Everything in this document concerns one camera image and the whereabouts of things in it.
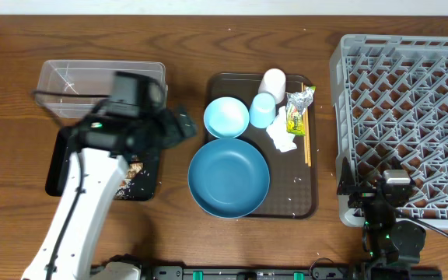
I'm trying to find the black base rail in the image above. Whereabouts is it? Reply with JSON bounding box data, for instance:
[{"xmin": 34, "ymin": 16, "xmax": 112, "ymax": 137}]
[{"xmin": 90, "ymin": 254, "xmax": 443, "ymax": 280}]

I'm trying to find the pink plastic cup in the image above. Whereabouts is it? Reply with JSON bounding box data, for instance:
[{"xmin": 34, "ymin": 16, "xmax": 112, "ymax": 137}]
[{"xmin": 257, "ymin": 68, "xmax": 286, "ymax": 104}]

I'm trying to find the white rice pile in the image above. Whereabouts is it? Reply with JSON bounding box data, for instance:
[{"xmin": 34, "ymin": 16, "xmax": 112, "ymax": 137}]
[{"xmin": 114, "ymin": 163, "xmax": 159, "ymax": 200}]

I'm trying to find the black food waste tray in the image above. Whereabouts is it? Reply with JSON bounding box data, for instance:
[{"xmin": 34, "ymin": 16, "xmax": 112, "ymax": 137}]
[{"xmin": 45, "ymin": 127, "xmax": 160, "ymax": 197}]

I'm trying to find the clear plastic bin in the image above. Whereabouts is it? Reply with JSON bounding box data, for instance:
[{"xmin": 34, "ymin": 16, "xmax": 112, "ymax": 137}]
[{"xmin": 37, "ymin": 60, "xmax": 166, "ymax": 119}]

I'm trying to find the brown food scrap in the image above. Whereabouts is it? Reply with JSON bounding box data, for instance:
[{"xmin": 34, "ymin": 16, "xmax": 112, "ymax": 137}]
[{"xmin": 125, "ymin": 163, "xmax": 143, "ymax": 180}]

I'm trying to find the white napkin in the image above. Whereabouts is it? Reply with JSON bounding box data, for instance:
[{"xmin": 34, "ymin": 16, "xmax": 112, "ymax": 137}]
[{"xmin": 266, "ymin": 106, "xmax": 297, "ymax": 152}]

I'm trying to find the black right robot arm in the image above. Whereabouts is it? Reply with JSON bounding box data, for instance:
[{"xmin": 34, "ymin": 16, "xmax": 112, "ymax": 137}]
[{"xmin": 337, "ymin": 159, "xmax": 426, "ymax": 279}]

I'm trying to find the wooden chopstick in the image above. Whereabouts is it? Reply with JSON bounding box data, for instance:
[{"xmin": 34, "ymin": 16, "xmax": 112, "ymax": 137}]
[
  {"xmin": 303, "ymin": 109, "xmax": 311, "ymax": 166},
  {"xmin": 307, "ymin": 111, "xmax": 312, "ymax": 166}
]

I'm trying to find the light blue plastic bowl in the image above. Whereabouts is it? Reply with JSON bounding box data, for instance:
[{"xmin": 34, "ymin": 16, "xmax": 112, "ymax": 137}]
[{"xmin": 204, "ymin": 96, "xmax": 250, "ymax": 138}]

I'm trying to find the yellow green snack wrapper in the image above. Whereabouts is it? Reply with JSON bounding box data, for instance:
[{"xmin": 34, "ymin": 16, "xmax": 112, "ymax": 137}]
[{"xmin": 285, "ymin": 86, "xmax": 316, "ymax": 136}]

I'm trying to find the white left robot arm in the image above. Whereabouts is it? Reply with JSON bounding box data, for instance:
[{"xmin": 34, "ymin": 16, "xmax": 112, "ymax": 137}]
[{"xmin": 23, "ymin": 107, "xmax": 196, "ymax": 279}]

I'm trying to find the light blue plastic cup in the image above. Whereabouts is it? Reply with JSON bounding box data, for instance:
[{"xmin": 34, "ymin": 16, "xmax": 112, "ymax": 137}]
[{"xmin": 249, "ymin": 93, "xmax": 275, "ymax": 128}]

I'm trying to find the dark brown serving tray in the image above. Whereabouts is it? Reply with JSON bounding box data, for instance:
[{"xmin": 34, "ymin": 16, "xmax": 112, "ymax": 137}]
[{"xmin": 206, "ymin": 72, "xmax": 318, "ymax": 219}]

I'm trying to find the grey dishwasher rack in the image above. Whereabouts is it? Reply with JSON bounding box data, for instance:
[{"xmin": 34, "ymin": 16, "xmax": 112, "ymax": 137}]
[{"xmin": 330, "ymin": 34, "xmax": 448, "ymax": 230}]

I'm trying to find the dark blue plate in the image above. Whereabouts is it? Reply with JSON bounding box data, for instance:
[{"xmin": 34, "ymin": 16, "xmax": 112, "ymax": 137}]
[{"xmin": 187, "ymin": 138, "xmax": 271, "ymax": 219}]

